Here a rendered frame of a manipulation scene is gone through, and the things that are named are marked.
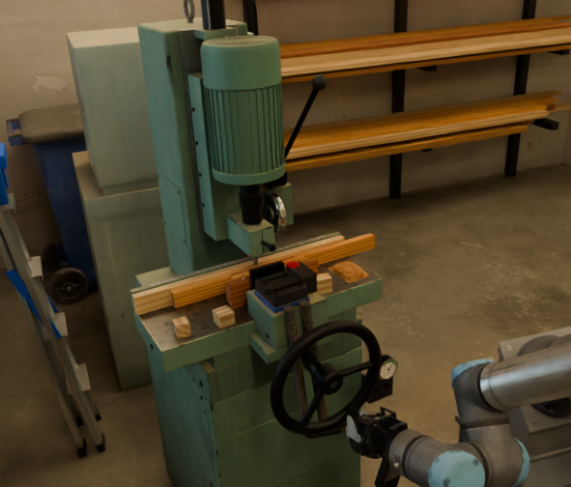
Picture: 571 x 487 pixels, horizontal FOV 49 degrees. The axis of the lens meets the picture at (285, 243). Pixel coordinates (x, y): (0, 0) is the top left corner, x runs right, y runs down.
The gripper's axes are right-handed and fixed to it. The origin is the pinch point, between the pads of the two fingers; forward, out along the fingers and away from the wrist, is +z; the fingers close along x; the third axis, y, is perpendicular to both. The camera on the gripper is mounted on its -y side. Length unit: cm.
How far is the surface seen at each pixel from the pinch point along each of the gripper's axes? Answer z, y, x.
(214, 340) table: 16.3, 25.6, 21.3
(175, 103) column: 33, 81, 12
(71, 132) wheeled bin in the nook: 194, 95, 10
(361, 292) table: 15.8, 25.5, -19.5
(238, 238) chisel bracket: 28, 46, 6
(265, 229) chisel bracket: 21, 47, 1
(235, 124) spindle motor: 10, 72, 8
